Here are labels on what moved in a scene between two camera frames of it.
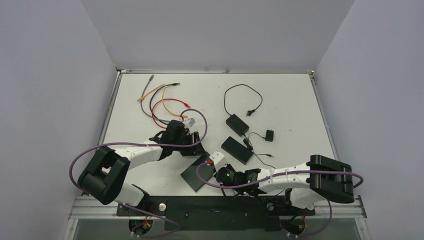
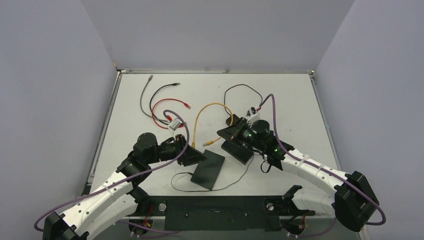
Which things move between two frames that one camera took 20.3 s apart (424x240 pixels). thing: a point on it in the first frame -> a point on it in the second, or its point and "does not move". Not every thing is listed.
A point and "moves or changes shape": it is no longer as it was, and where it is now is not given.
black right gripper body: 219,175 -> 238,131
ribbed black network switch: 242,153 does not move
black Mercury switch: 206,171 moves or changes shape
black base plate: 216,213 does not move
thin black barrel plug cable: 264,164 -> 209,190
